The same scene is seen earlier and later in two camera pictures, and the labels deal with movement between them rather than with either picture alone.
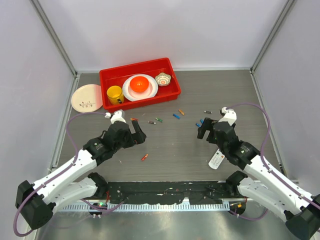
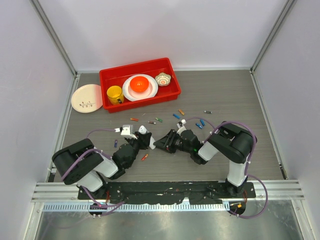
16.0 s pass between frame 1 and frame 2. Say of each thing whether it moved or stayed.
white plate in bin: stayed
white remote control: moved
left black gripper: moved
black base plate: stayed
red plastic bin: stayed
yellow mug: stayed
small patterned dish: stayed
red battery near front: stayed
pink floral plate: stayed
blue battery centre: stayed
